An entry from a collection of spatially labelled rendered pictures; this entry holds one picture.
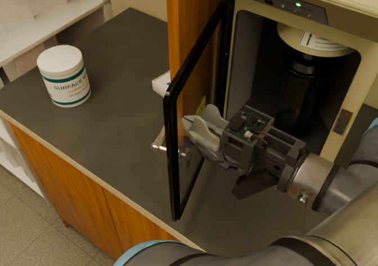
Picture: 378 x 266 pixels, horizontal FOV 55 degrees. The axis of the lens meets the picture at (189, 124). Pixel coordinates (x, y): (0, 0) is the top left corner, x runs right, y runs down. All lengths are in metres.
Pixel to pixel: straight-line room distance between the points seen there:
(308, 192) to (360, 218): 0.20
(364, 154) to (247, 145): 0.17
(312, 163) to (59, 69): 0.79
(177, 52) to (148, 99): 0.40
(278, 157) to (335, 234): 0.23
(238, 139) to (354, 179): 0.17
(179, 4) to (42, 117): 0.64
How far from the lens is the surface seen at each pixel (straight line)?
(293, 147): 0.54
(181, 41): 0.80
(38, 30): 1.64
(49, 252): 2.03
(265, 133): 0.55
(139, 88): 1.23
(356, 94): 0.77
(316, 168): 0.55
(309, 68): 0.84
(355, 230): 0.34
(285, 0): 0.63
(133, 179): 0.99
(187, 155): 0.69
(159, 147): 0.71
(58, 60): 1.15
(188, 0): 0.77
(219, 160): 0.59
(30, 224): 2.14
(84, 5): 1.75
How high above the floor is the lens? 1.76
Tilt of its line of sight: 48 degrees down
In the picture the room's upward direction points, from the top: straight up
